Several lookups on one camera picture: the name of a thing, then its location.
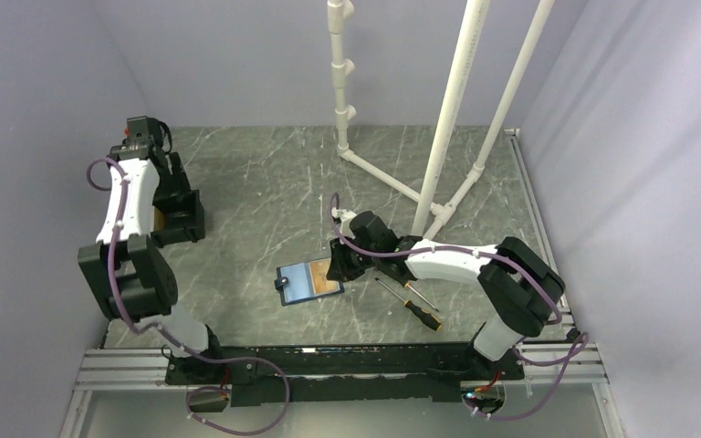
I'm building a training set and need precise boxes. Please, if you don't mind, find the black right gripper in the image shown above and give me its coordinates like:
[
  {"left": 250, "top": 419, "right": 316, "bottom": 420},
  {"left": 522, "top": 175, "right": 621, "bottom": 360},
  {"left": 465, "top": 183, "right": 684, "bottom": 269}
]
[{"left": 326, "top": 233, "right": 382, "bottom": 283}]

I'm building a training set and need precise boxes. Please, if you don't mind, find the dark blue card holder wallet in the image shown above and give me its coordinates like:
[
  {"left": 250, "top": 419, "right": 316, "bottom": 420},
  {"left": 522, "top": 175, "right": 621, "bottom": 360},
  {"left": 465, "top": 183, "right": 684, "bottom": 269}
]
[{"left": 274, "top": 261, "right": 345, "bottom": 307}]

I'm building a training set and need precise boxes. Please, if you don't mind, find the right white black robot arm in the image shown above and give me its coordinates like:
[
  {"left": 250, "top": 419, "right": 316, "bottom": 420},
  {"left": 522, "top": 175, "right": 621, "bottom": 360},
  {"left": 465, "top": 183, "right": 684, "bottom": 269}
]
[{"left": 327, "top": 207, "right": 565, "bottom": 379}]

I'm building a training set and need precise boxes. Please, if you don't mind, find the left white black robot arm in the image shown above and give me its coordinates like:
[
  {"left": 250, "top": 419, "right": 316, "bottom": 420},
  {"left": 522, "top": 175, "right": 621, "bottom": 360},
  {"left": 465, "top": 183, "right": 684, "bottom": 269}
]
[{"left": 78, "top": 116, "right": 226, "bottom": 383}]

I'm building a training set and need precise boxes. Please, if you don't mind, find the black card storage box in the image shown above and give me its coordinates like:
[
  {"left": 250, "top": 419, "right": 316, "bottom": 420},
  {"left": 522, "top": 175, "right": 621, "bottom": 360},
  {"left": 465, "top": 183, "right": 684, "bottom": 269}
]
[{"left": 151, "top": 151, "right": 206, "bottom": 248}]

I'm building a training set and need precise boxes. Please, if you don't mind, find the upper yellow black screwdriver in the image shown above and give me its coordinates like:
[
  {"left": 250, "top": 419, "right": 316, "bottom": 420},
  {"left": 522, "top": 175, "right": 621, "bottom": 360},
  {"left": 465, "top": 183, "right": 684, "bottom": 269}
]
[{"left": 403, "top": 282, "right": 440, "bottom": 312}]

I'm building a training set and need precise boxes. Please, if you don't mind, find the yellow black screwdriver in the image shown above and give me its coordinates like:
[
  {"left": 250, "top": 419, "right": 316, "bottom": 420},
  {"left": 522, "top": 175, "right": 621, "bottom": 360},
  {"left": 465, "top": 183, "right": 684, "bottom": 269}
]
[
  {"left": 374, "top": 277, "right": 443, "bottom": 331},
  {"left": 403, "top": 282, "right": 440, "bottom": 312}
]

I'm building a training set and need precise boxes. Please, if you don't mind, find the lower yellow black screwdriver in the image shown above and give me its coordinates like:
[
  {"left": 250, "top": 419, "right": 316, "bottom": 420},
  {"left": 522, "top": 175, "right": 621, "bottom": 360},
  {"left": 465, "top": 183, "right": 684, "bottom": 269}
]
[{"left": 374, "top": 277, "right": 443, "bottom": 331}]

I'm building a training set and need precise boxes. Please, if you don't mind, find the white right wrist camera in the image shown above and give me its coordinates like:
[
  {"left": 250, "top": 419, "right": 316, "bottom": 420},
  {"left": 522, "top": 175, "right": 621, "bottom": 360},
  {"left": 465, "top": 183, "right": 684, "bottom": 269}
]
[{"left": 331, "top": 207, "right": 357, "bottom": 222}]

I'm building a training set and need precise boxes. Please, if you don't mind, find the white PVC pipe frame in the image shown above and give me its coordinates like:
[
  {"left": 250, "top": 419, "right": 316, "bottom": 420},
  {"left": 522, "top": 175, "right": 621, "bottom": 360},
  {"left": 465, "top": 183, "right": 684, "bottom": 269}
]
[{"left": 326, "top": 0, "right": 554, "bottom": 238}]

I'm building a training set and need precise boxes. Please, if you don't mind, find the aluminium extrusion rail frame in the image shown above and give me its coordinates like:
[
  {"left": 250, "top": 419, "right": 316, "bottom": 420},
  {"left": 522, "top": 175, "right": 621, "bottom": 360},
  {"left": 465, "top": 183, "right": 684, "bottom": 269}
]
[{"left": 59, "top": 128, "right": 629, "bottom": 438}]

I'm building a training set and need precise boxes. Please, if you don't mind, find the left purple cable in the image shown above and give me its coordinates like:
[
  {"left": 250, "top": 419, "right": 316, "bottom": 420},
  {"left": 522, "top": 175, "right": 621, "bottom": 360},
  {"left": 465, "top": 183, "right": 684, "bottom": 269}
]
[{"left": 86, "top": 157, "right": 291, "bottom": 436}]

